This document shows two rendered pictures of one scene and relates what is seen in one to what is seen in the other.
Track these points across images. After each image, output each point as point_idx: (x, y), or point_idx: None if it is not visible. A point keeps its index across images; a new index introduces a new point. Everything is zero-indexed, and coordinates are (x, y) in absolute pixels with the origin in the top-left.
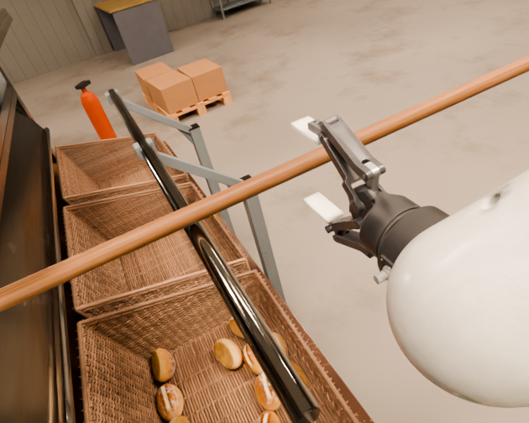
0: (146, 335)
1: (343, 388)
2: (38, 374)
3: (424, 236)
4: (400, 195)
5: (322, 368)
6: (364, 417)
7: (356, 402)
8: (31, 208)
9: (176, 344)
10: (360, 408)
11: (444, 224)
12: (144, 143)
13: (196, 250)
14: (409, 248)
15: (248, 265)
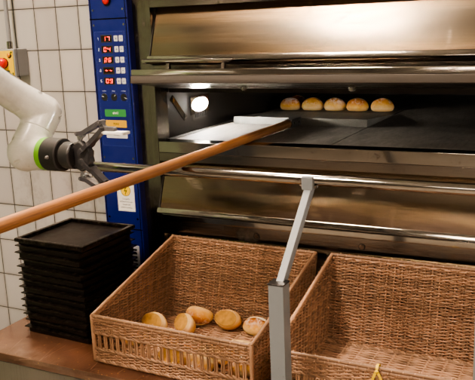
0: None
1: (135, 379)
2: (255, 204)
3: (53, 99)
4: (68, 145)
5: (139, 325)
6: (111, 375)
7: (121, 378)
8: (438, 213)
9: None
10: (117, 376)
11: (50, 97)
12: (301, 173)
13: None
14: (56, 101)
15: None
